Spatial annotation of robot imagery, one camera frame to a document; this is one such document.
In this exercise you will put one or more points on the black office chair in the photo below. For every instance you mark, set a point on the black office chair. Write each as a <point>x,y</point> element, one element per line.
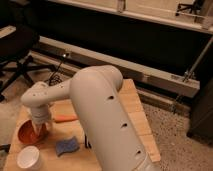
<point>16,40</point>

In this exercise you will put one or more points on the wooden table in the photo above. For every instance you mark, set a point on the wooden table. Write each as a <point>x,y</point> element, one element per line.
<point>83,159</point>

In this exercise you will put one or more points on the blue sponge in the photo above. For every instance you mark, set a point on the blue sponge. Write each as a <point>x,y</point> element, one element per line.
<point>66,146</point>

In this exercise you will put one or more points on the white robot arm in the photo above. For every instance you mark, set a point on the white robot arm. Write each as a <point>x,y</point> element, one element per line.
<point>93,92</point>

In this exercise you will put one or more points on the orange ceramic bowl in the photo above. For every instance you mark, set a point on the orange ceramic bowl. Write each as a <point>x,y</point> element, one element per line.
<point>26,134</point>

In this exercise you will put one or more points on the orange carrot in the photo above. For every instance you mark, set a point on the orange carrot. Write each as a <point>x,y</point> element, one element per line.
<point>63,118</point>

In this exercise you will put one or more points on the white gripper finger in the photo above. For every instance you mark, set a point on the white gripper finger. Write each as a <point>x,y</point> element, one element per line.
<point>45,129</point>
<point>36,127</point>

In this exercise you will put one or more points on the white paper cup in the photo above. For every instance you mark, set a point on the white paper cup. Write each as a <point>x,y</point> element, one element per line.
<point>29,158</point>

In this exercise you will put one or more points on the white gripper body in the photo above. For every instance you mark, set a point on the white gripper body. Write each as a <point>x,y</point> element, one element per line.
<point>40,114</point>

